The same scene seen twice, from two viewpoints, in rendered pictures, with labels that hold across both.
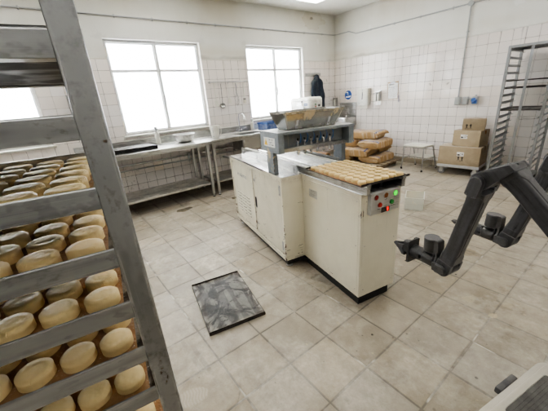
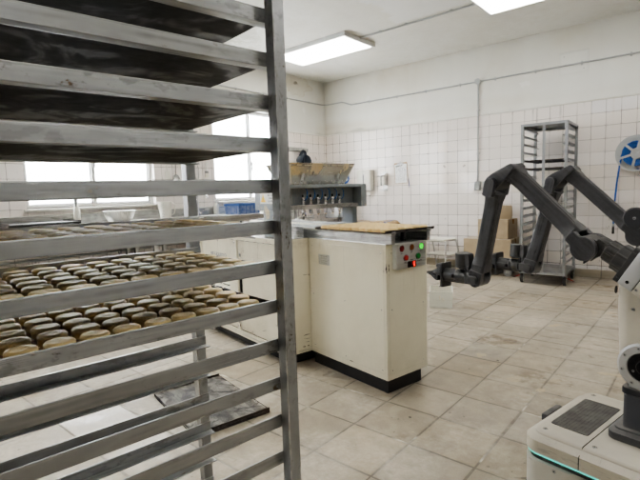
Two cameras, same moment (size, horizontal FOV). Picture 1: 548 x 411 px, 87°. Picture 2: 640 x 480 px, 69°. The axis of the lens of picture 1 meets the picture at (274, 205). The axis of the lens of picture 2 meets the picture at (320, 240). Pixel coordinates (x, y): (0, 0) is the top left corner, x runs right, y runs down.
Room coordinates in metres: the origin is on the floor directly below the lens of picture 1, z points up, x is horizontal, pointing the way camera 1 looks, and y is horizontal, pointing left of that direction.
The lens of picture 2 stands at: (-0.66, 0.36, 1.12)
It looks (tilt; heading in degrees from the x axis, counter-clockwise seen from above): 6 degrees down; 347
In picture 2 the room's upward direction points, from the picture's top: 2 degrees counter-clockwise
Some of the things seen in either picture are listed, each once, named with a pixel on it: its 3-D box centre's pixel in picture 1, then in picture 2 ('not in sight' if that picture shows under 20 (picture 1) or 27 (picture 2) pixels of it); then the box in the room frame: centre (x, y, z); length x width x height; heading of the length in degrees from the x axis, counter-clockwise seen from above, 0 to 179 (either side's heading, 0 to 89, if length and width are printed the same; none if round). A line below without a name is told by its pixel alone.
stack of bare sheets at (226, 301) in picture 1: (225, 298); (209, 401); (1.83, 0.42, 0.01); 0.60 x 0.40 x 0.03; 24
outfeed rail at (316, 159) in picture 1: (314, 158); (319, 227); (2.64, -0.41, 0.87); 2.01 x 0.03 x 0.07; 25
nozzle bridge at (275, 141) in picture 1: (307, 147); (312, 210); (2.48, -0.33, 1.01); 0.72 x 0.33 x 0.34; 115
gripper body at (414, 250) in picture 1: (417, 251); (450, 274); (1.07, -0.59, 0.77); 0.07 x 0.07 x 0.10; 25
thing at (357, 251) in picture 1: (345, 227); (365, 301); (2.02, -0.54, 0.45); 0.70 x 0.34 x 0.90; 25
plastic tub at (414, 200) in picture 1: (414, 200); (441, 296); (3.40, -1.78, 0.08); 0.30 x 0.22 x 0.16; 152
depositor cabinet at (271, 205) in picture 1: (285, 197); (278, 284); (2.91, -0.13, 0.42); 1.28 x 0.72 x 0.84; 25
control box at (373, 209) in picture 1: (383, 201); (409, 254); (1.69, -0.69, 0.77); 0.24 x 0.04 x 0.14; 115
